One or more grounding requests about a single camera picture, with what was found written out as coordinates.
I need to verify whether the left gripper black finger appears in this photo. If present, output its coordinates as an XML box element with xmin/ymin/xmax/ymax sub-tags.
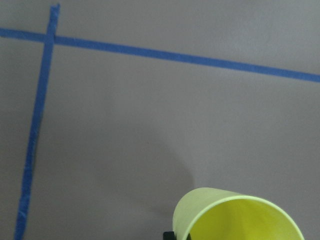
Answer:
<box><xmin>162</xmin><ymin>231</ymin><xmax>176</xmax><ymax>240</ymax></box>

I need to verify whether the yellow paper cup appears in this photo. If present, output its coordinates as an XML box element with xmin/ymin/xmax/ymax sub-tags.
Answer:
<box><xmin>172</xmin><ymin>187</ymin><xmax>304</xmax><ymax>240</ymax></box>

